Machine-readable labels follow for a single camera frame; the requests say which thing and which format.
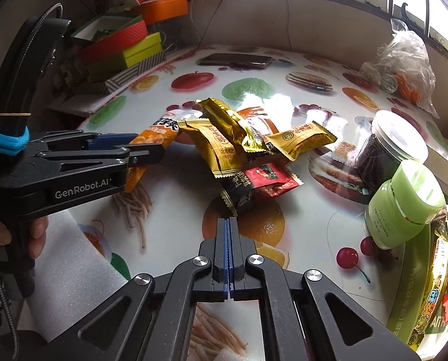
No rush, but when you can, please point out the white orange konjac snack pouch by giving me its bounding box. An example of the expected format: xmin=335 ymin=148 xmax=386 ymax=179
xmin=124 ymin=109 xmax=203 ymax=193

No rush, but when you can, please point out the red black snack packet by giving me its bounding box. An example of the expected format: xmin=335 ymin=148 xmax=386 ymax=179
xmin=220 ymin=162 xmax=303 ymax=215

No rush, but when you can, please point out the long gold snack bar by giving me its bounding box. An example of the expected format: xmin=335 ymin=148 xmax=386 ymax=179
xmin=198 ymin=98 xmax=268 ymax=153

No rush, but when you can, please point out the yellow peanut candy packet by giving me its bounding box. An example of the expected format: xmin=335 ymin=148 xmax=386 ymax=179
xmin=178 ymin=118 xmax=244 ymax=178

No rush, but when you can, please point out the person's left hand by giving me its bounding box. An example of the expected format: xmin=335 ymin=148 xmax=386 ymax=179
xmin=0 ymin=217 xmax=48 ymax=259

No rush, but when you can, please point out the black white striped box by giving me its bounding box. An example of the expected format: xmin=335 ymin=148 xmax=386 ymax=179
xmin=100 ymin=51 xmax=164 ymax=94

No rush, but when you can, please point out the yellow green box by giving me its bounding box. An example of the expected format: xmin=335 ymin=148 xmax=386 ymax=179
xmin=89 ymin=33 xmax=162 ymax=71

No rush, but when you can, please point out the white foam sheet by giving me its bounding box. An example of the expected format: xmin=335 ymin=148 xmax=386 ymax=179
xmin=27 ymin=211 xmax=128 ymax=341

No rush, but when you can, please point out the orange flat snack packet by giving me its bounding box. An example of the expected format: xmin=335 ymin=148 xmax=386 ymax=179
xmin=237 ymin=107 xmax=279 ymax=135

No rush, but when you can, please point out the small yellow candy packet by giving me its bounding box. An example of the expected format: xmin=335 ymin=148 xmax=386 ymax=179
xmin=266 ymin=122 xmax=338 ymax=161

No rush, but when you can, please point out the black smartphone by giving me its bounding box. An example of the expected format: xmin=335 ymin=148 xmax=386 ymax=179
xmin=196 ymin=53 xmax=273 ymax=69

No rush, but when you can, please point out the orange plastic bin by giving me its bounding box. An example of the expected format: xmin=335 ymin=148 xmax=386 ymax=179
xmin=130 ymin=0 xmax=189 ymax=26

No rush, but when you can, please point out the green cream jar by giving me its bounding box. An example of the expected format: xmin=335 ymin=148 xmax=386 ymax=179
xmin=364 ymin=160 xmax=445 ymax=249

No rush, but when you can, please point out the clear jar with dark contents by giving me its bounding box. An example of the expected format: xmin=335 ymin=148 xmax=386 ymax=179
xmin=355 ymin=110 xmax=429 ymax=192

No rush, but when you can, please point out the white cardboard box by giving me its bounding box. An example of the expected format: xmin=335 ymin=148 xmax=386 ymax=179
xmin=387 ymin=148 xmax=448 ymax=360

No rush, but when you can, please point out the clear plastic bag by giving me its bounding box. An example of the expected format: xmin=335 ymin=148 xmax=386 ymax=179
xmin=359 ymin=18 xmax=439 ymax=118

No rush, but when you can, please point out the black cable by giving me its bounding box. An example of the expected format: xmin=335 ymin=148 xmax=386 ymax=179
xmin=187 ymin=0 xmax=235 ymax=51

